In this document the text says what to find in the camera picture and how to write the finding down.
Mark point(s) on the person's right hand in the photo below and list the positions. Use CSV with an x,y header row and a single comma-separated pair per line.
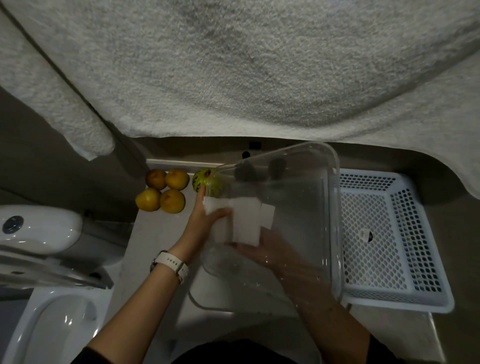
x,y
273,251

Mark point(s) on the person's left hand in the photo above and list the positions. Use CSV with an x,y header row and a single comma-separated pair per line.
x,y
197,228

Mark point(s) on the person's right fingers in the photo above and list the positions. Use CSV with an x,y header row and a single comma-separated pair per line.
x,y
245,250

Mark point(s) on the person's left thumb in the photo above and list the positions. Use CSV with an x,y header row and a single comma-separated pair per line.
x,y
219,215

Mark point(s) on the white paper towel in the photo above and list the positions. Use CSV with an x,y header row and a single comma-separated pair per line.
x,y
245,221

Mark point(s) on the clear plastic container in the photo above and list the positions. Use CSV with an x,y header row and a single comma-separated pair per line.
x,y
300,210

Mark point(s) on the person's left forearm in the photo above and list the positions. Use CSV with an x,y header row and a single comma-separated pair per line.
x,y
138,318

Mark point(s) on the person's right forearm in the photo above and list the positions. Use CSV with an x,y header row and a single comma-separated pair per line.
x,y
330,322

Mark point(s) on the green yellow fruit with sticker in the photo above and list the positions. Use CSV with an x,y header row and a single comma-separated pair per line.
x,y
201,179

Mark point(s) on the yellow orange round fruit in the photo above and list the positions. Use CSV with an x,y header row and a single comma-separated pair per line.
x,y
155,179
177,179
148,199
172,201

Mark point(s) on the person's black clothing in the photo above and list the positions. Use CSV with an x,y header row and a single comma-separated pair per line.
x,y
232,354

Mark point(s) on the round sticker on basket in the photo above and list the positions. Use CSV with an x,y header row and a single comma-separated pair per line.
x,y
366,235

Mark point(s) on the white perforated plastic basket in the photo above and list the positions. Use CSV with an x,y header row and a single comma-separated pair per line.
x,y
378,262

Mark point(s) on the large white hanging towel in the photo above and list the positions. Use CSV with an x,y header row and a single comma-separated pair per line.
x,y
262,63

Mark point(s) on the white toilet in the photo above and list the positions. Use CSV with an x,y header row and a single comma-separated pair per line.
x,y
45,232

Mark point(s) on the small white hanging towel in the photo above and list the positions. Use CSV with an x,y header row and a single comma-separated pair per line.
x,y
48,101

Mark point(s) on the round chrome flush button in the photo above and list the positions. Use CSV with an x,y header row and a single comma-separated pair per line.
x,y
12,224

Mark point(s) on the black square wall fitting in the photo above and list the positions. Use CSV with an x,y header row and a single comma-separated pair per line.
x,y
255,145

